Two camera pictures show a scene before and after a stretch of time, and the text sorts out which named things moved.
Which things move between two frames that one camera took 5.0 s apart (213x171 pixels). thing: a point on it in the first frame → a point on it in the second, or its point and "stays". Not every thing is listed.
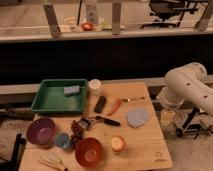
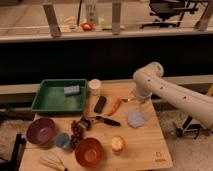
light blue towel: (137, 118) stays
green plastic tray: (50, 96) stays
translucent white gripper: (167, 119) → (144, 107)
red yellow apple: (117, 142) stays
